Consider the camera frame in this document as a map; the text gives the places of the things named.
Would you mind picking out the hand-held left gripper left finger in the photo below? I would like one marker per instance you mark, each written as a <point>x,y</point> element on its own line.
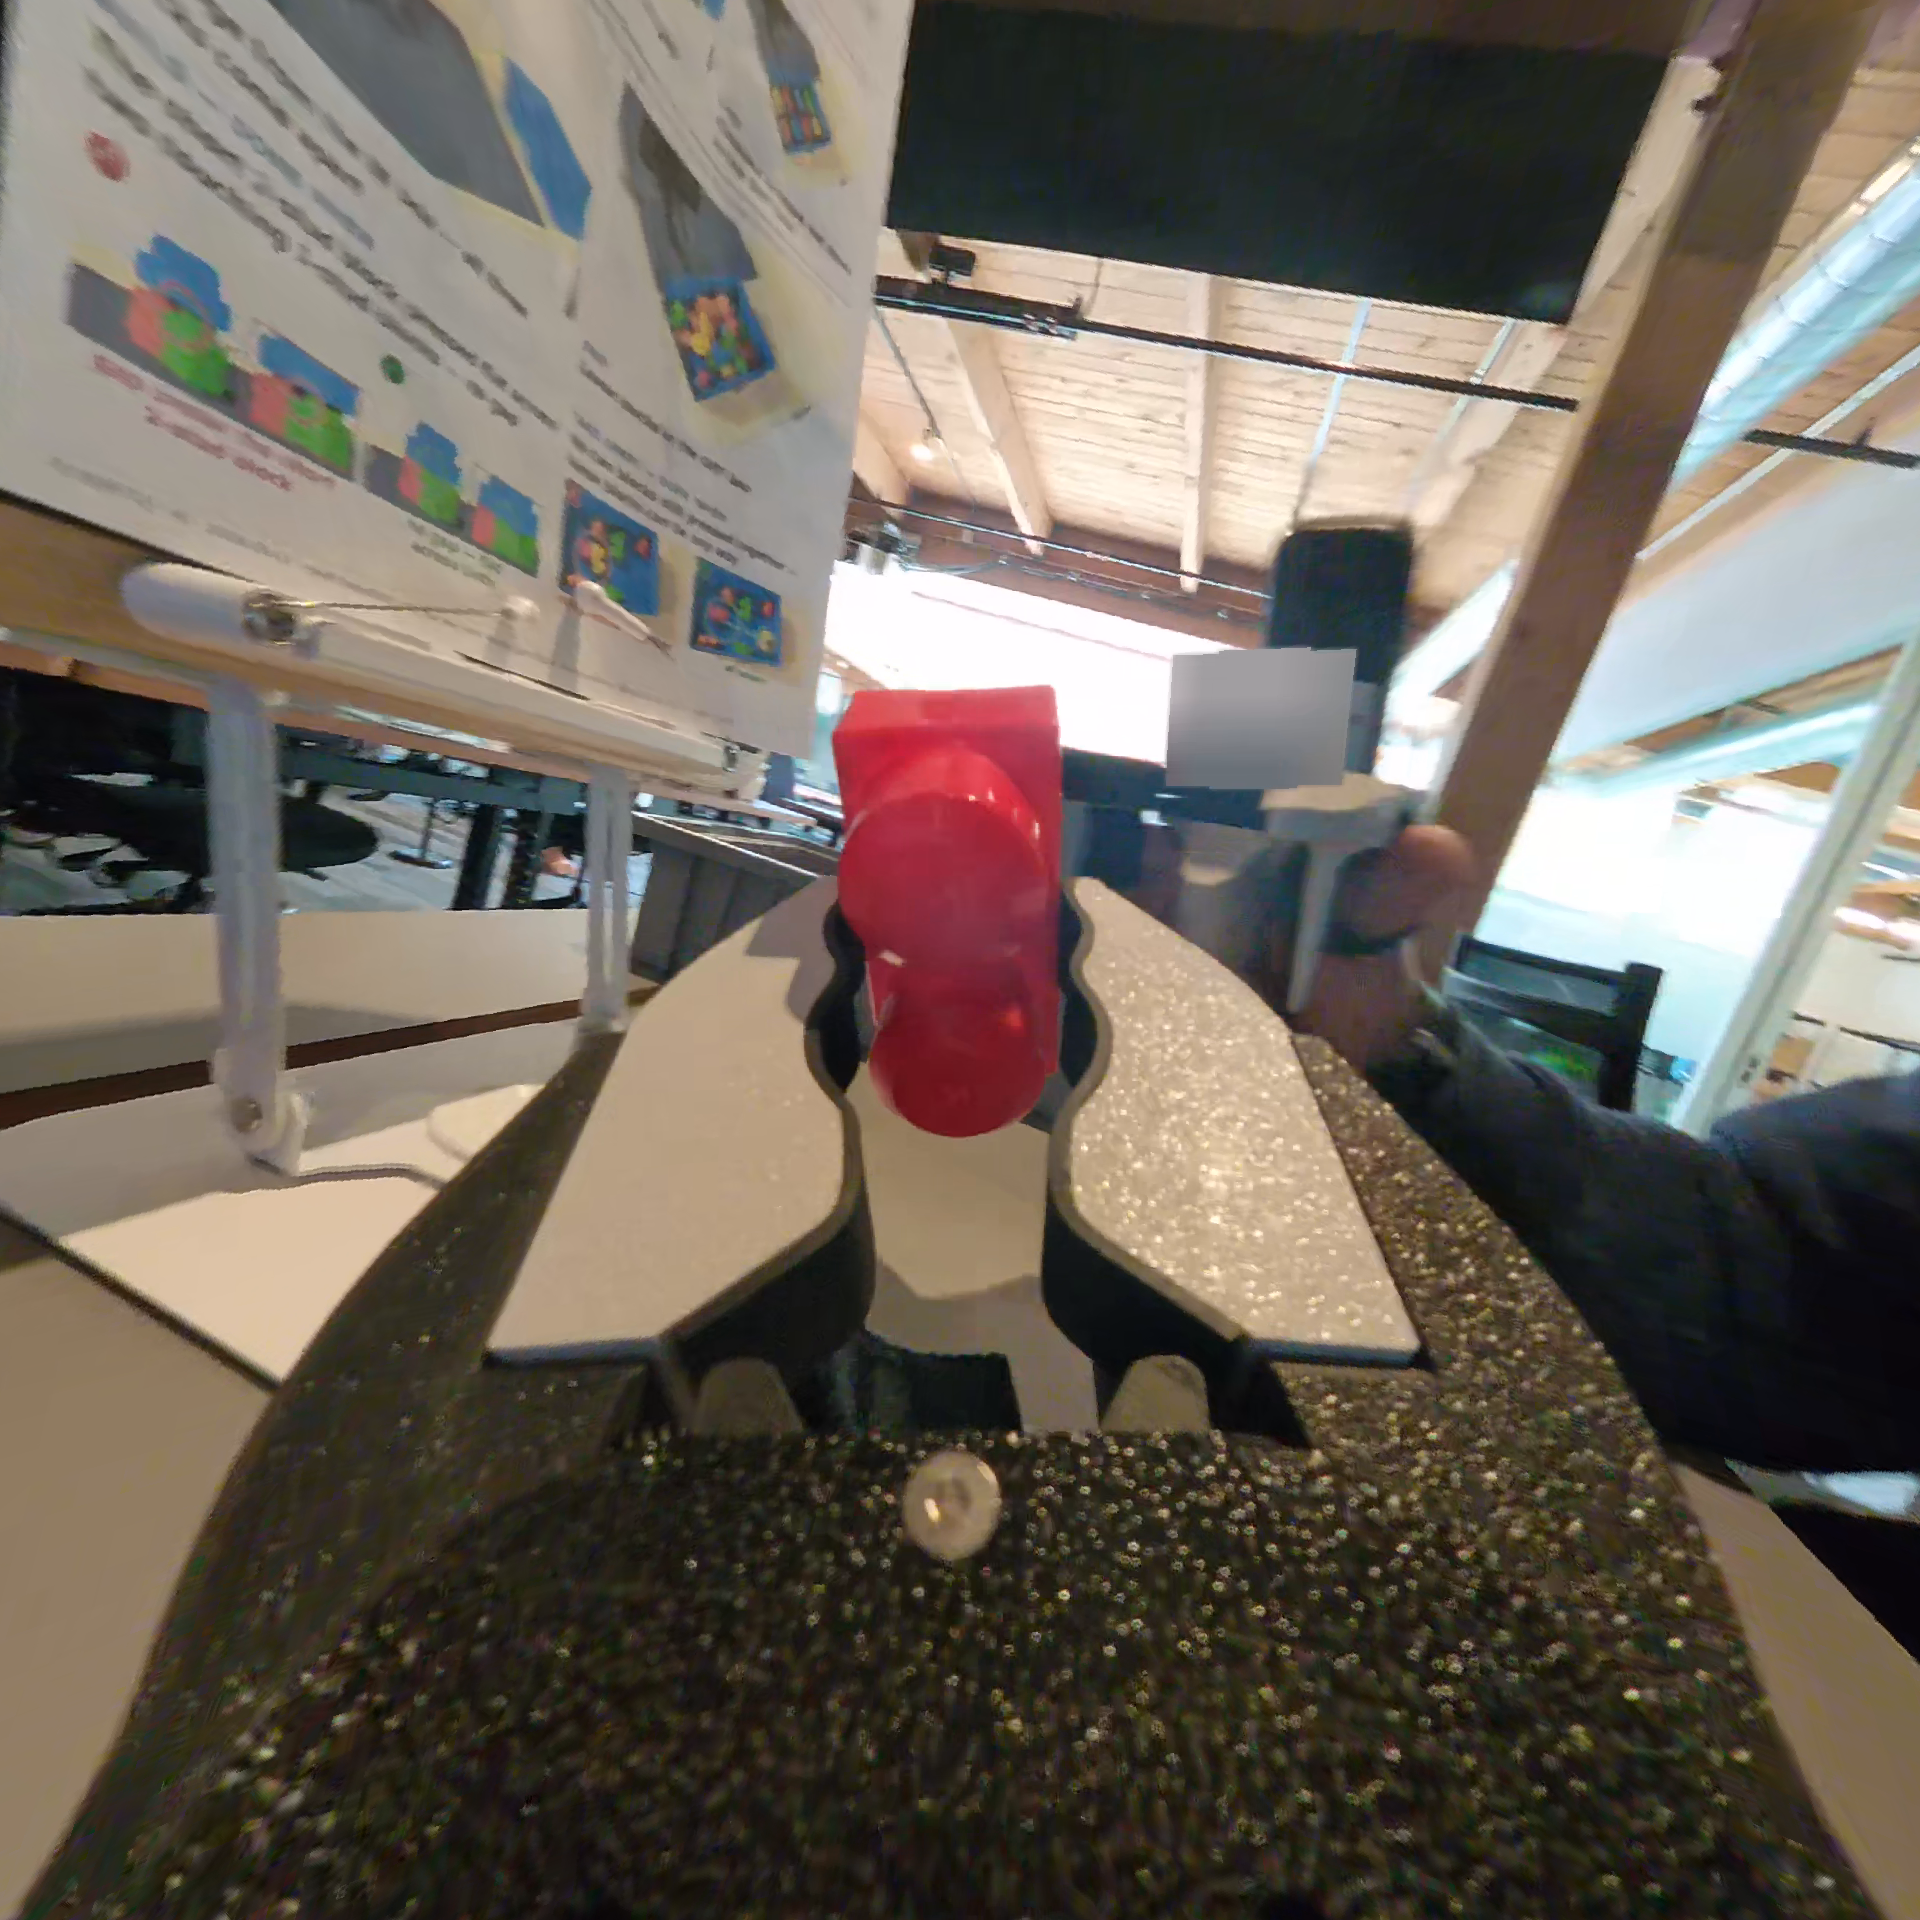
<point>690,1170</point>

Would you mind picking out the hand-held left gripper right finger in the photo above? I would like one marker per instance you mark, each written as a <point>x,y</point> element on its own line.
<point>1231,1170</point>

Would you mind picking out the grey plastic bin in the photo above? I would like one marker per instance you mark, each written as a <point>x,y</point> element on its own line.
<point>721,886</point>

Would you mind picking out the red two-stud toy block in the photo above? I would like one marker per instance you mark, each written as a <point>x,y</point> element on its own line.
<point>944,901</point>

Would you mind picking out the black mesh office chair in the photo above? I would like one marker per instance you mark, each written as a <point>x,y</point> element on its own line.
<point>1559,1021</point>

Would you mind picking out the black ceiling panel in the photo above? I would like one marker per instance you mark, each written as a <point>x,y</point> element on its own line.
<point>1276,149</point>

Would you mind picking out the white ledge bar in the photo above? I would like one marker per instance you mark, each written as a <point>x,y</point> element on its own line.
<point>450,674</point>

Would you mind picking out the paper instruction sheet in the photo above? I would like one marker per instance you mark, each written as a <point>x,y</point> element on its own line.
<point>450,225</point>

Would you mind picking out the wooden post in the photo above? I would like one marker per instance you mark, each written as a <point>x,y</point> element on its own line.
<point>1651,450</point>

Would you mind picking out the ceiling-mounted camera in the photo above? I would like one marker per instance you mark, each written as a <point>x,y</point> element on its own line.
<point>883,548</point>

